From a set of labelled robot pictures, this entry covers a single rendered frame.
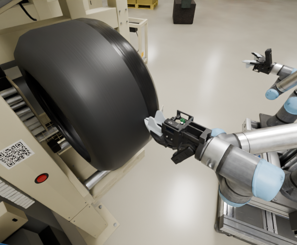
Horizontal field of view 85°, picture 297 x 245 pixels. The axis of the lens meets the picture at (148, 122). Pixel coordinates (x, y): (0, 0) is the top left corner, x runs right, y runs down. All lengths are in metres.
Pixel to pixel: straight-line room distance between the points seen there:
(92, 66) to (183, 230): 1.49
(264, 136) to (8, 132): 0.71
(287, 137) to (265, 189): 0.25
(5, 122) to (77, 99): 0.19
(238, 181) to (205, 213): 1.36
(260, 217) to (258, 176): 1.30
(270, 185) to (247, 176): 0.04
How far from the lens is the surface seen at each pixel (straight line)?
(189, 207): 1.72
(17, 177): 0.67
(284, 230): 1.75
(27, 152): 0.62
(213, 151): 0.40
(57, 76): 0.47
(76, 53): 0.48
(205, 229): 1.71
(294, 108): 1.39
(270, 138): 0.59
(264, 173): 0.40
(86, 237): 1.70
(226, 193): 0.49
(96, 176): 0.80
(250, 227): 1.62
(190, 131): 0.42
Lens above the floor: 1.62
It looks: 47 degrees down
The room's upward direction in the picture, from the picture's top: straight up
